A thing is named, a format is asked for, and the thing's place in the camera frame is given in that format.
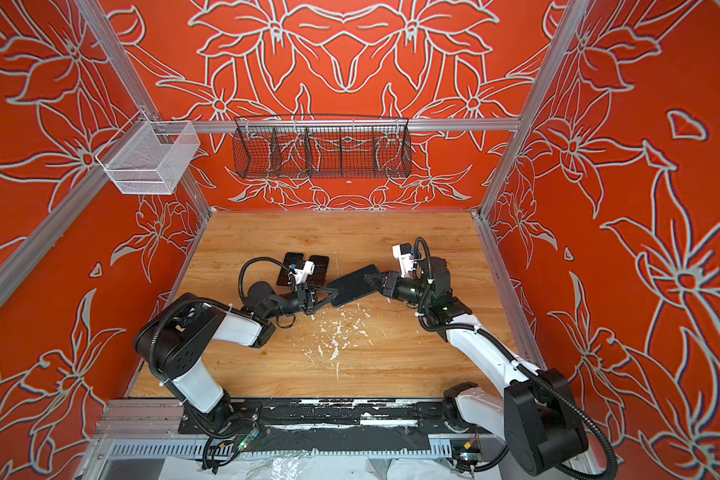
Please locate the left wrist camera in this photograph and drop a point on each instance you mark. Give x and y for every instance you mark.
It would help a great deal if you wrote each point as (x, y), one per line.
(302, 271)

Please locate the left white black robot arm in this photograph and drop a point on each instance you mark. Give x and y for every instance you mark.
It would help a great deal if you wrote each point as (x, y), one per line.
(173, 342)

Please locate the black wire basket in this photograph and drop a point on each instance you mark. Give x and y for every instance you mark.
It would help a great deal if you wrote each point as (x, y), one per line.
(328, 147)

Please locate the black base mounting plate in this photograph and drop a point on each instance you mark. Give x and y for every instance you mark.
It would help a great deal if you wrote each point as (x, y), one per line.
(425, 415)

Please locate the grey cable duct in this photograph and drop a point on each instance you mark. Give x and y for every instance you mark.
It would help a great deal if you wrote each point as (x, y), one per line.
(191, 449)

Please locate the clear plastic bin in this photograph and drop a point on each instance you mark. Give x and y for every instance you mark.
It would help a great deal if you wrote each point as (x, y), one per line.
(149, 158)

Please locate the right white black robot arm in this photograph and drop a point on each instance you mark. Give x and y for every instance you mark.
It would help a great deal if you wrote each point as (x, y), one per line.
(537, 418)

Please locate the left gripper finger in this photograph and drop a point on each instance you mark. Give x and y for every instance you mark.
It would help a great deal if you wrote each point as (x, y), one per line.
(324, 291)
(318, 305)

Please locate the black smartphone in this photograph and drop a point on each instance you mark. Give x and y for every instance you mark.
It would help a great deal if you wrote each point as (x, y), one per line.
(352, 287)
(318, 276)
(291, 260)

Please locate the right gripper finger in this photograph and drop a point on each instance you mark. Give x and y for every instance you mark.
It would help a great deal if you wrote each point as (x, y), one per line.
(378, 283)
(375, 274)

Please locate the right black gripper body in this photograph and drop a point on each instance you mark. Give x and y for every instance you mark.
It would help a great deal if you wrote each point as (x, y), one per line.
(407, 290)

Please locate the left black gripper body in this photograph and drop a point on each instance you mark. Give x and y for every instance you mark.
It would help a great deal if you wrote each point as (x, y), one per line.
(292, 304)

